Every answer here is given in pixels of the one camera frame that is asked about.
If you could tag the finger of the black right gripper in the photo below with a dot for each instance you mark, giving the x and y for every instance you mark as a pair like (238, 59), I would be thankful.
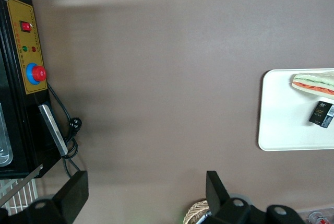
(74, 195)
(215, 192)

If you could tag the black sealing machine yellow panel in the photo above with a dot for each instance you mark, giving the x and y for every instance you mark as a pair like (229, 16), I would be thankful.
(23, 51)

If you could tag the small black box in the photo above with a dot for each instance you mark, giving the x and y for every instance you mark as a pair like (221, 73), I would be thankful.
(317, 114)

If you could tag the wicker basket with foil trays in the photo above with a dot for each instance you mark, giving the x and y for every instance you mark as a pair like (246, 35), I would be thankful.
(194, 211)

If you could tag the wrapped triangle sandwich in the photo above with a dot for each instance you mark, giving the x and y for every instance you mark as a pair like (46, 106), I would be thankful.
(313, 87)

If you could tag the clear acrylic bottle rack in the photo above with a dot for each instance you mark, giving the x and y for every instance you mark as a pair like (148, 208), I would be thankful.
(305, 214)

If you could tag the red cola bottle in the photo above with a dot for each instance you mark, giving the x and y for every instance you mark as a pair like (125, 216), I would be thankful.
(319, 218)

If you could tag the beige plastic tray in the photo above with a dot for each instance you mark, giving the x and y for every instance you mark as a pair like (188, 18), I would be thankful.
(281, 119)

